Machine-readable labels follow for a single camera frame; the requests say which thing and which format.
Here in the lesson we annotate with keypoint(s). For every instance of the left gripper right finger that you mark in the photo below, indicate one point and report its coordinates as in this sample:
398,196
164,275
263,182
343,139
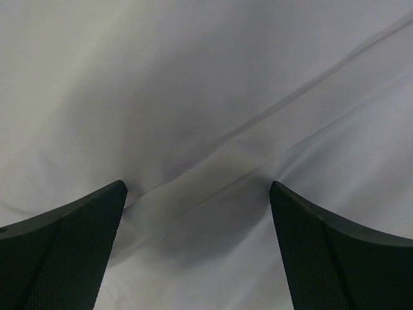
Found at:
334,263

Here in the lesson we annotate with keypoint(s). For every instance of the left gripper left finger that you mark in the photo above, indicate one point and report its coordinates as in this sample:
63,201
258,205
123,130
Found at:
57,260

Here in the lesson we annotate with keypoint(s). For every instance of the white t shirt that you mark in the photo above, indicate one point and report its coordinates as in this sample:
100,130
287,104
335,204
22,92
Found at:
198,106

